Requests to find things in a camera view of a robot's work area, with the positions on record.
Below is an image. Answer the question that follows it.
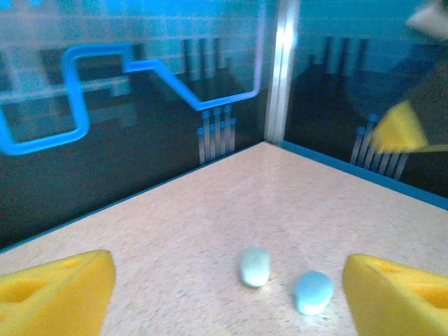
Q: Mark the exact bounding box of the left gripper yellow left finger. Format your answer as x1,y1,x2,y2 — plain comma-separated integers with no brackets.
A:
0,248,116,336

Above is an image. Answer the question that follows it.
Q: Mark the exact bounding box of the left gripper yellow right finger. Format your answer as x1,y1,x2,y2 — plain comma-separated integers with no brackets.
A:
342,253,448,336

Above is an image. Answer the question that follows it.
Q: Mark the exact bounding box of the blue earbud charging case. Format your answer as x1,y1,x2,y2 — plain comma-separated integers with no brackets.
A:
294,270,335,316

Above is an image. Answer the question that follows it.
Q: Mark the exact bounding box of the green earbud charging case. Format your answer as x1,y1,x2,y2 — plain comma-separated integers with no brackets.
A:
239,247,271,288

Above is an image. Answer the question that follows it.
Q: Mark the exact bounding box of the aluminium frame post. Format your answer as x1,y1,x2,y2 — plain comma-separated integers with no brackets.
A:
264,0,302,144

